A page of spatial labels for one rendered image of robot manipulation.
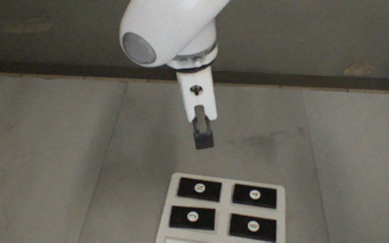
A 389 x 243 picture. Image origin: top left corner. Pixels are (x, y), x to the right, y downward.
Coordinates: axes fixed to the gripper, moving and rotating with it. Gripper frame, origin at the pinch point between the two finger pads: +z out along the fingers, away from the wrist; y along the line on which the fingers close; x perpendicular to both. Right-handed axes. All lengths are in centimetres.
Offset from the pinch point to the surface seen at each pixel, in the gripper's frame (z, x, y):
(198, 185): 24.9, 2.7, 4.2
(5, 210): 22, 47, 5
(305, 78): 123, -77, 141
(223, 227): 26.4, -1.4, -6.7
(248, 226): 25.7, -6.5, -7.7
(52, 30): 77, 80, 176
